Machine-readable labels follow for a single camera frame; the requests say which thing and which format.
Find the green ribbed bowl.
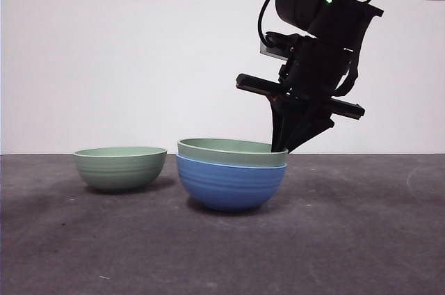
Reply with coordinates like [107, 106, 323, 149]
[73, 147, 168, 194]
[177, 137, 289, 168]

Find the blue ribbed bowl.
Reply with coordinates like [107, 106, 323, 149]
[175, 154, 288, 212]

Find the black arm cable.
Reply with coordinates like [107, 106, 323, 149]
[257, 0, 309, 47]

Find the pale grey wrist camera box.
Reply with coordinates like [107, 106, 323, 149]
[259, 32, 291, 60]

